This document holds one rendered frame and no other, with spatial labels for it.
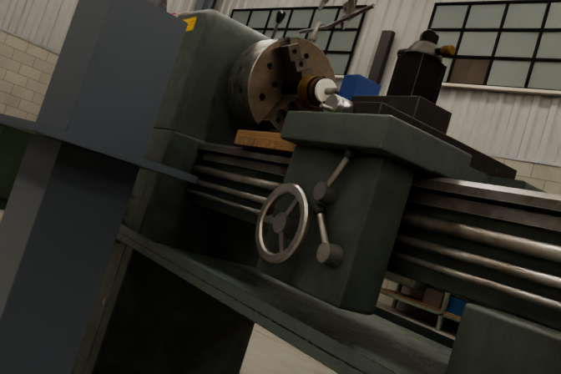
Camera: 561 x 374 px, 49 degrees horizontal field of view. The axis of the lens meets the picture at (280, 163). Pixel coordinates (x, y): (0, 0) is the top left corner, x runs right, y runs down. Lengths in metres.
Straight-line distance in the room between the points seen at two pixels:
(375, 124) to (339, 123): 0.09
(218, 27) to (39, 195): 0.75
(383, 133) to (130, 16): 0.72
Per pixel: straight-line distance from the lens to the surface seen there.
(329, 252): 1.04
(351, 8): 1.94
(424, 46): 1.32
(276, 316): 1.10
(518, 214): 0.98
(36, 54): 12.29
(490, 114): 9.20
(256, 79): 1.75
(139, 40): 1.49
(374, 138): 1.01
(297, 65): 1.75
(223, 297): 1.25
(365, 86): 1.56
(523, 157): 8.78
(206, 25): 1.87
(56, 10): 12.49
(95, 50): 1.45
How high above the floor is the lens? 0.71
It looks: 5 degrees up
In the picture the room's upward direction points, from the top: 17 degrees clockwise
